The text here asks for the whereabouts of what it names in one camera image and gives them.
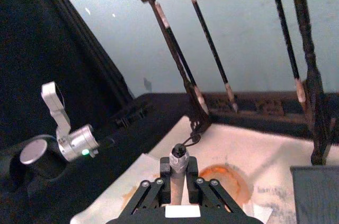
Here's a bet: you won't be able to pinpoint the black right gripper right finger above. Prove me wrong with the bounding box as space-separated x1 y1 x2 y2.
186 156 244 214

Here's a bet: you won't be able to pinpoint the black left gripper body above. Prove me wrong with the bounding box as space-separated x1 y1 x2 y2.
95 107 149 151

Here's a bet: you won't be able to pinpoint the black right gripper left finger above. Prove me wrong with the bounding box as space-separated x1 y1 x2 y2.
122 156 172 215

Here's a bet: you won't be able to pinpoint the pale brush with taped end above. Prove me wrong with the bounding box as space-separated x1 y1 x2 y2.
168 133 202 206

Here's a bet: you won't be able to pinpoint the white stained mat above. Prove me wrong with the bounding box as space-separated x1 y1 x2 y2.
69 114 339 224

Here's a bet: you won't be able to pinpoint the black hanging brush, pale ends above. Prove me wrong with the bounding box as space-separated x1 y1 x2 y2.
184 0 239 113
154 1 209 115
266 0 307 103

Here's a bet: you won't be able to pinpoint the black table cloth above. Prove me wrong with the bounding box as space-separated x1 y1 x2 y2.
0 0 194 224

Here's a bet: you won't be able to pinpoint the dark grey box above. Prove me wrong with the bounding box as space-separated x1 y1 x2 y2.
289 165 339 224

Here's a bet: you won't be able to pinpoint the black brush hanging rack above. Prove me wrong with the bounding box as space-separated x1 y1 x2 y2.
129 0 339 166

